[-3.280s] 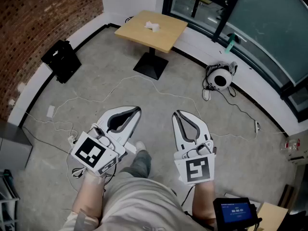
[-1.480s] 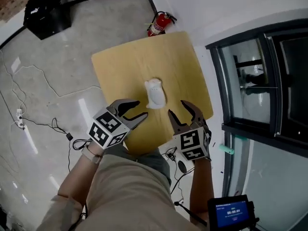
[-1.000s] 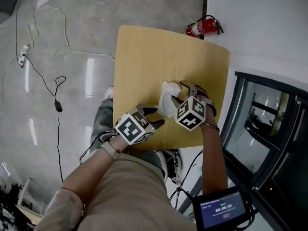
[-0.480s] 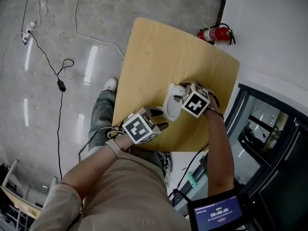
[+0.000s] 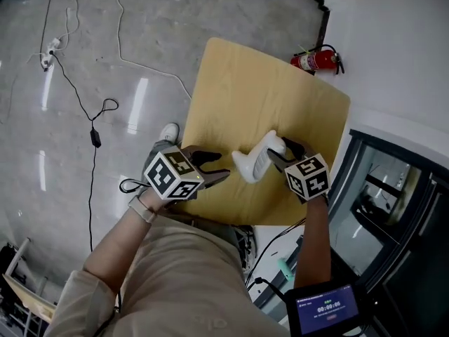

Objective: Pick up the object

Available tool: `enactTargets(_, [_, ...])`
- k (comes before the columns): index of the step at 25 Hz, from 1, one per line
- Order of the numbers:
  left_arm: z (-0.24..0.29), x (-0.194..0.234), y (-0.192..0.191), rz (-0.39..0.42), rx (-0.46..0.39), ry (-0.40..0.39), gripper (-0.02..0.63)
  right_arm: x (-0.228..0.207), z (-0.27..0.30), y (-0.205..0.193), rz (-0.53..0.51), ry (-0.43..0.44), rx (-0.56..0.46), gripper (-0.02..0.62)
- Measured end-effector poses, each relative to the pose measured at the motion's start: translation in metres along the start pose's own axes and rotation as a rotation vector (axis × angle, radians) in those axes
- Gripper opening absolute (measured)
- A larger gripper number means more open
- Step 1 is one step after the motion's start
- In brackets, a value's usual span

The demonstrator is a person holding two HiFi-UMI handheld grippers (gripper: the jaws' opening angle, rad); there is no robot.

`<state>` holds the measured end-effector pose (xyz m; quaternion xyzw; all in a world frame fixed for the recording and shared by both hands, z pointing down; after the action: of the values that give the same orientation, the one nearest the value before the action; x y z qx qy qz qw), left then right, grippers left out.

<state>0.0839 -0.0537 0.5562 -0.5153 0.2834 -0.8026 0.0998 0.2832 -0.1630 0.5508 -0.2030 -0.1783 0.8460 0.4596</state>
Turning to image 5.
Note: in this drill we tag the person's beige shirt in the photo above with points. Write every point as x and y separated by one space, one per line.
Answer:
182 279

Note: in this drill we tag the beige wrist band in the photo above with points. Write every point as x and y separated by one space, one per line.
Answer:
142 209

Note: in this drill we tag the black power adapter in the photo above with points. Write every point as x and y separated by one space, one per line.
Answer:
95 138

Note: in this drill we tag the red fire extinguisher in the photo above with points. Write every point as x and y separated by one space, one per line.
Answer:
314 61

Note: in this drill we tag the light wooden board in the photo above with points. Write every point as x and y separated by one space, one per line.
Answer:
28 298

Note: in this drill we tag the white plastic object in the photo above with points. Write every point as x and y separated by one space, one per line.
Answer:
245 163

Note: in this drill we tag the black screen device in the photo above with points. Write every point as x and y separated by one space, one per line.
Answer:
326 311

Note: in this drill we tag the person's white shoe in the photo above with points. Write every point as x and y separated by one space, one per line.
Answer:
169 132

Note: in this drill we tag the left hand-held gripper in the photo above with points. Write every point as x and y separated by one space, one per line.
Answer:
165 177

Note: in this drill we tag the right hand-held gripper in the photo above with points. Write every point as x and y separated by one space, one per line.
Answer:
308 179

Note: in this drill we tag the person's right forearm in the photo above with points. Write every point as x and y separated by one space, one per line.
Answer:
312 244

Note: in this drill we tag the black framed glass door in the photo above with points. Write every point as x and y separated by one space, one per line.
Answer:
386 195

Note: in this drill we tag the white power strip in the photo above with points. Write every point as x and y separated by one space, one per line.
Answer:
49 53

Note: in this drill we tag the person's left forearm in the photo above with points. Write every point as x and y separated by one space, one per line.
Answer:
115 244

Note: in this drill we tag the white metal frame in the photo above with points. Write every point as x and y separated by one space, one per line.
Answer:
17 255

